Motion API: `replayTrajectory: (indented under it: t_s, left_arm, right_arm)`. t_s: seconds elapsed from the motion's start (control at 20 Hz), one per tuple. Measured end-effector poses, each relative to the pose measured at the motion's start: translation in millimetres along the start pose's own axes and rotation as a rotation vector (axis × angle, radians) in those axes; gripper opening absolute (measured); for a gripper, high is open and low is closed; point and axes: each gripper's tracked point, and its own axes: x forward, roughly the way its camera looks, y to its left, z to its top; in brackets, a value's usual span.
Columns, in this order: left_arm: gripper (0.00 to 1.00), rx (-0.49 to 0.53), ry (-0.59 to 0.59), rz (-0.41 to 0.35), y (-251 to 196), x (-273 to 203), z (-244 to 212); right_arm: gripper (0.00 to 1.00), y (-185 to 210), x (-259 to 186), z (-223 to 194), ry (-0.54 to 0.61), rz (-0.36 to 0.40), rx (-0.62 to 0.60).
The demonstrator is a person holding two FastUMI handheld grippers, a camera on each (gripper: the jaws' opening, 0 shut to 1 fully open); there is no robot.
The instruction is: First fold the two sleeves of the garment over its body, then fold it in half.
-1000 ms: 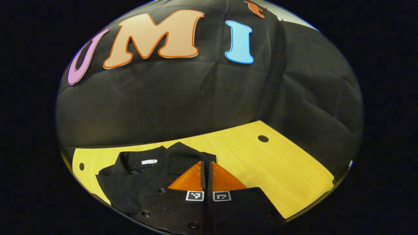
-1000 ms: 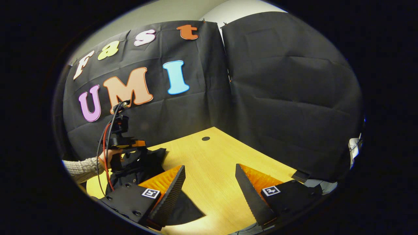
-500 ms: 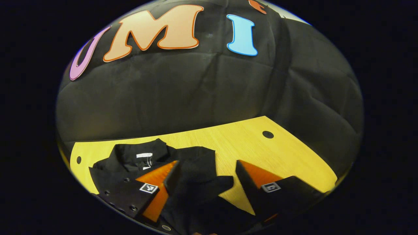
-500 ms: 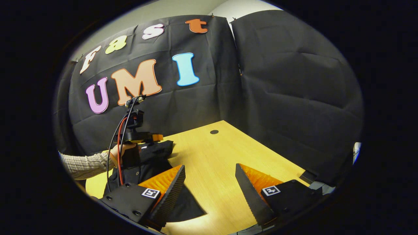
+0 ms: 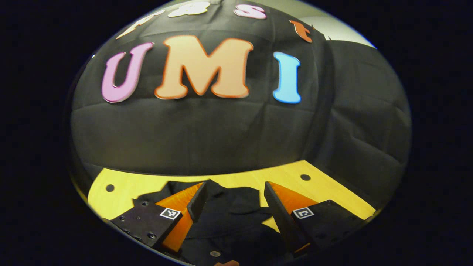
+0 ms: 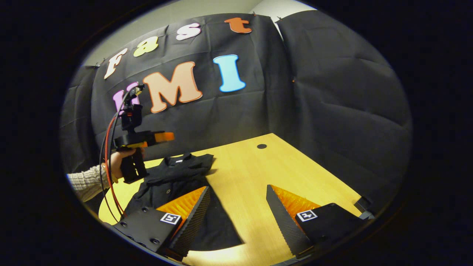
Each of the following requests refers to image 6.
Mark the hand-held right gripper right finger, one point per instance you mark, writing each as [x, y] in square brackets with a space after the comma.
[286, 225]

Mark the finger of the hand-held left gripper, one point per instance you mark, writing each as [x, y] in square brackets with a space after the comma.
[164, 136]

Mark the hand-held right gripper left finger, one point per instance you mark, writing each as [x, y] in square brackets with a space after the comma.
[192, 225]

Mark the black collared shirt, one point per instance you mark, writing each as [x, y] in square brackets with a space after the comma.
[173, 177]

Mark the black backdrop cloth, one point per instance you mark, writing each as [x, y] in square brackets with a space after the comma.
[240, 111]

